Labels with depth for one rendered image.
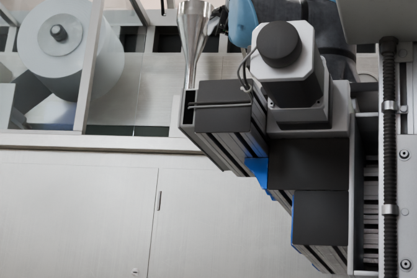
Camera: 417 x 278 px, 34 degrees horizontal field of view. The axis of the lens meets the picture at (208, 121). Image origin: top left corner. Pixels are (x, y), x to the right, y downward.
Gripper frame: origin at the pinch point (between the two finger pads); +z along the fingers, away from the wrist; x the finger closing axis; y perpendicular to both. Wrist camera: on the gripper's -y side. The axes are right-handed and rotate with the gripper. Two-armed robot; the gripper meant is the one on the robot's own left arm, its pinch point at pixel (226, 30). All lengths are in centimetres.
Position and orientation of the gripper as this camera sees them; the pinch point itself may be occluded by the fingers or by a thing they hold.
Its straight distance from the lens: 202.2
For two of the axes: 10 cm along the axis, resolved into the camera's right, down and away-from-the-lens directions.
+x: 9.6, 2.5, 0.8
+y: -2.1, 9.2, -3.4
